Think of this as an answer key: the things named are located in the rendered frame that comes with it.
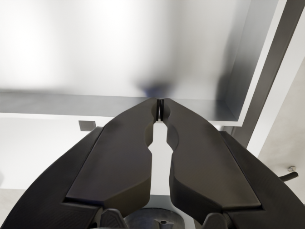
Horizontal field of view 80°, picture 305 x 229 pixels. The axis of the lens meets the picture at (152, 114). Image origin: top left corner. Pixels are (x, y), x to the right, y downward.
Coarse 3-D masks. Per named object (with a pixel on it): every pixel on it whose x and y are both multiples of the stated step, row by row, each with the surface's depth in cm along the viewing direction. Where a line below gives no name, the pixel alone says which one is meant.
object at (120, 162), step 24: (120, 120) 10; (144, 120) 10; (96, 144) 8; (120, 144) 8; (144, 144) 8; (96, 168) 7; (120, 168) 7; (144, 168) 7; (72, 192) 6; (96, 192) 6; (120, 192) 6; (144, 192) 7
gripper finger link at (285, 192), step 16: (240, 144) 8; (240, 160) 7; (256, 160) 7; (256, 176) 7; (272, 176) 7; (256, 192) 6; (272, 192) 6; (288, 192) 6; (272, 208) 6; (288, 208) 6; (304, 208) 6; (240, 224) 5; (256, 224) 5; (272, 224) 5; (288, 224) 5; (304, 224) 5
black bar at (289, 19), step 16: (288, 0) 10; (304, 0) 10; (288, 16) 11; (288, 32) 11; (272, 48) 12; (272, 64) 12; (272, 80) 13; (256, 96) 14; (256, 112) 15; (224, 128) 17; (240, 128) 15
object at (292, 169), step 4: (292, 168) 144; (292, 172) 141; (296, 172) 140; (280, 176) 137; (284, 176) 137; (288, 176) 137; (292, 176) 137; (296, 176) 139; (284, 180) 135; (288, 180) 137
